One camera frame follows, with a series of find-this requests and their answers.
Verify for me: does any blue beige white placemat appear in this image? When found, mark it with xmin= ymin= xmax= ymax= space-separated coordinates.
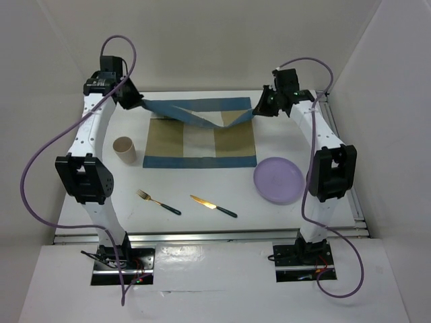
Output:
xmin=143 ymin=97 xmax=257 ymax=169

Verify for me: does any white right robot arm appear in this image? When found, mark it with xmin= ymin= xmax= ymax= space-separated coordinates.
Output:
xmin=253 ymin=69 xmax=357 ymax=265

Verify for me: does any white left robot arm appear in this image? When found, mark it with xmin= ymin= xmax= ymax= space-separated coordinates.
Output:
xmin=55 ymin=56 xmax=143 ymax=268

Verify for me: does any beige cup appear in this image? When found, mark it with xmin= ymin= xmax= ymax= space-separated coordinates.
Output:
xmin=112 ymin=137 xmax=137 ymax=164

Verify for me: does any purple plate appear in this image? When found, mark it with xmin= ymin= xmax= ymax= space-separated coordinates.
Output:
xmin=253 ymin=157 xmax=305 ymax=205

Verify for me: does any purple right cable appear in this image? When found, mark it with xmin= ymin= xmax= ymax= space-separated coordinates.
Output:
xmin=275 ymin=57 xmax=364 ymax=299

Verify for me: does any purple cable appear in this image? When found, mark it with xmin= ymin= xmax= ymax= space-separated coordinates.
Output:
xmin=275 ymin=57 xmax=364 ymax=299
xmin=20 ymin=34 xmax=138 ymax=306

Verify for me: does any gold fork green handle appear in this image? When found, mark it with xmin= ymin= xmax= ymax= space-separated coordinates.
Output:
xmin=137 ymin=189 xmax=182 ymax=216

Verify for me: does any gold knife green handle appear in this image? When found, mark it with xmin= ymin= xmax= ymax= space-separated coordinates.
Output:
xmin=190 ymin=195 xmax=238 ymax=218

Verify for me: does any aluminium right rail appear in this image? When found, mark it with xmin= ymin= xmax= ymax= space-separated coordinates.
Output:
xmin=316 ymin=89 xmax=368 ymax=233

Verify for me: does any aluminium rail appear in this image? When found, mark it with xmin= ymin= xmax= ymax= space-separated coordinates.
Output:
xmin=316 ymin=89 xmax=368 ymax=233
xmin=53 ymin=227 xmax=370 ymax=247

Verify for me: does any aluminium front rail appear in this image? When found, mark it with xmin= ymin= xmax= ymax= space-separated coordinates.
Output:
xmin=53 ymin=227 xmax=370 ymax=247

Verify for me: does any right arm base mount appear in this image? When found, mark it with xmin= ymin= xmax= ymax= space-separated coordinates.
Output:
xmin=267 ymin=240 xmax=337 ymax=283

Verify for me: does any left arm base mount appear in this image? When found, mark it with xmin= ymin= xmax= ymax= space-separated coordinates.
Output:
xmin=81 ymin=248 xmax=156 ymax=286

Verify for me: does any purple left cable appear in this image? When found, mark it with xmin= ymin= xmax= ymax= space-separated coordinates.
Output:
xmin=20 ymin=34 xmax=138 ymax=306

